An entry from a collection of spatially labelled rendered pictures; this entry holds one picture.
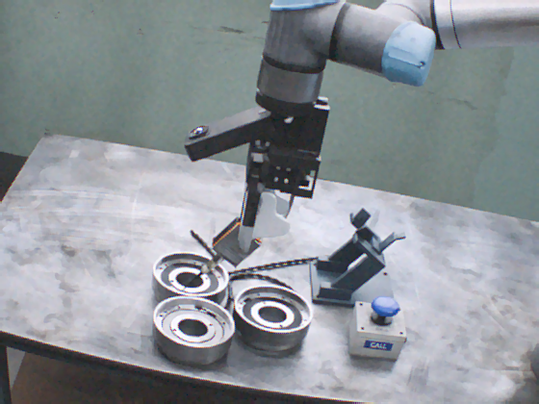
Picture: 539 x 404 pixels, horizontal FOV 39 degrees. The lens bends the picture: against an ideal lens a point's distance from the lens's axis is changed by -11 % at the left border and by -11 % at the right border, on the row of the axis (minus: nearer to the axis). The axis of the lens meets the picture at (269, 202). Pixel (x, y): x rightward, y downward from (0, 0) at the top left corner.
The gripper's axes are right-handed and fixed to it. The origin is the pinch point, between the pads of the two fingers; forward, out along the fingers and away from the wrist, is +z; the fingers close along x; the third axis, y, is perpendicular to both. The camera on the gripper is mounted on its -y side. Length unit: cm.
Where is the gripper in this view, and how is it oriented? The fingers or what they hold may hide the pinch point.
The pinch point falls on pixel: (242, 236)
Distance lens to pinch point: 108.3
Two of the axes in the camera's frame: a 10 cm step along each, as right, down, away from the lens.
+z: -1.7, 8.6, 4.8
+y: 9.8, 1.5, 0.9
